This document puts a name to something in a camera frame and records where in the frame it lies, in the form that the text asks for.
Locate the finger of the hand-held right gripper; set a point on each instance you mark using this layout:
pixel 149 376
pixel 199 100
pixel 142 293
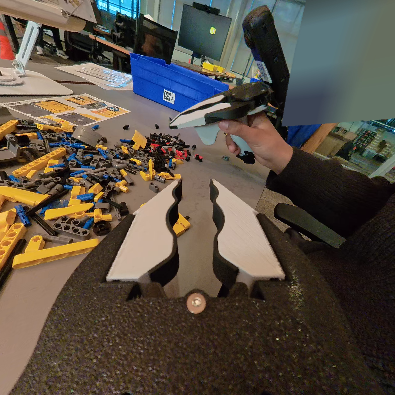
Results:
pixel 188 122
pixel 213 100

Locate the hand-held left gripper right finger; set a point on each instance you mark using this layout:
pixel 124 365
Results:
pixel 243 240

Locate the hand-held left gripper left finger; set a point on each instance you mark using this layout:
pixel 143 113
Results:
pixel 145 240

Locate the pile of building toy pieces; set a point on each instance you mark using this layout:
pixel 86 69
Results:
pixel 77 213

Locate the person's right forearm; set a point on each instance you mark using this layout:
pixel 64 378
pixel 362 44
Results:
pixel 324 191

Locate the person's right hand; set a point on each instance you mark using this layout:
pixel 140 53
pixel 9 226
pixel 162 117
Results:
pixel 265 139

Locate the yellow box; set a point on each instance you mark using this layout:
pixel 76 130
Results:
pixel 213 67

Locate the blue plastic bin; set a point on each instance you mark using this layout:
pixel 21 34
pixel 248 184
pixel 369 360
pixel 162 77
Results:
pixel 154 80

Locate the black computer monitor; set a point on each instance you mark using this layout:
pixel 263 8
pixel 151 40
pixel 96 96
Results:
pixel 203 34

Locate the black office chair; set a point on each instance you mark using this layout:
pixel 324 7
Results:
pixel 302 219

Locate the black webcam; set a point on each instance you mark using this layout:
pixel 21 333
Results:
pixel 206 8

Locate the black tablet screen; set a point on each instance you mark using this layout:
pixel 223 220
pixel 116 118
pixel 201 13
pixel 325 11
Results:
pixel 154 43

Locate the grey curved panel part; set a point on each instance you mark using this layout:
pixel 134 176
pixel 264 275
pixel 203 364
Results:
pixel 86 135

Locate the white printed paper sheet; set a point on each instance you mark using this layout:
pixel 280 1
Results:
pixel 95 75

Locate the yellow grey sticker sheet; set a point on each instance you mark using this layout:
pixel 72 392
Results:
pixel 61 108

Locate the person's black sweater torso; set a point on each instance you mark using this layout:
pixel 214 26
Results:
pixel 370 293

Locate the background shelf rack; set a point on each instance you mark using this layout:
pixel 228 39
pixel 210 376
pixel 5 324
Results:
pixel 364 142

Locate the white desk stand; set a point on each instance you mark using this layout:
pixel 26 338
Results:
pixel 37 85

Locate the white tilted panel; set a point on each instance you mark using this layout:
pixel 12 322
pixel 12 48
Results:
pixel 46 12

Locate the orange traffic cone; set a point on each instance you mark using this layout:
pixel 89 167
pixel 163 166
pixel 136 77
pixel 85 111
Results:
pixel 6 43

